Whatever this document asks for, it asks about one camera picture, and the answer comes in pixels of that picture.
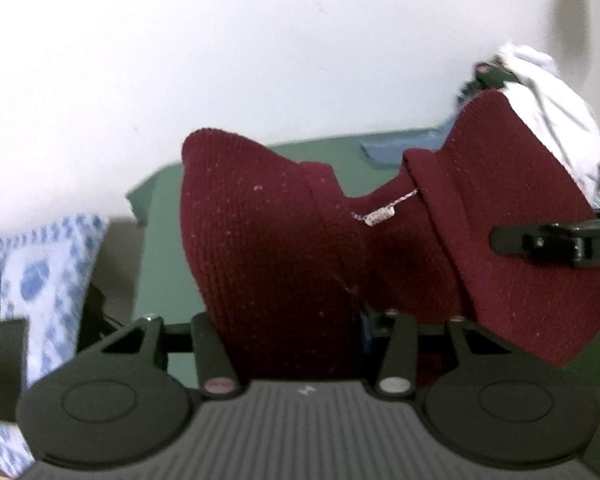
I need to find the dark red knit sweater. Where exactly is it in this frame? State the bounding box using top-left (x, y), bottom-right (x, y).
top-left (180, 89), bottom-right (600, 381)

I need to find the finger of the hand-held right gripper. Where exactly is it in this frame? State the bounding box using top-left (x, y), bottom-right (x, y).
top-left (491, 222), bottom-right (583, 266)

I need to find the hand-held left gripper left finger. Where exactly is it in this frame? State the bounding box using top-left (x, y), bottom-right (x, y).
top-left (97, 312), bottom-right (241, 398)

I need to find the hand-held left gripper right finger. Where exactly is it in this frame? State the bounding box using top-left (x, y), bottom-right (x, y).
top-left (358, 305), bottom-right (511, 395)

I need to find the blue checkered cloth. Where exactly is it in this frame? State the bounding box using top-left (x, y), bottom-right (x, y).
top-left (0, 215), bottom-right (110, 478)

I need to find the grey smartphone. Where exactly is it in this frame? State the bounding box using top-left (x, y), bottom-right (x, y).
top-left (0, 317), bottom-right (31, 423)

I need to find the green table cover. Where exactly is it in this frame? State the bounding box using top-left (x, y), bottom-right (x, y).
top-left (125, 127), bottom-right (600, 480)

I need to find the white shirt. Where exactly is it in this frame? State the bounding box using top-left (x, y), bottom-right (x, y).
top-left (495, 44), bottom-right (600, 201)

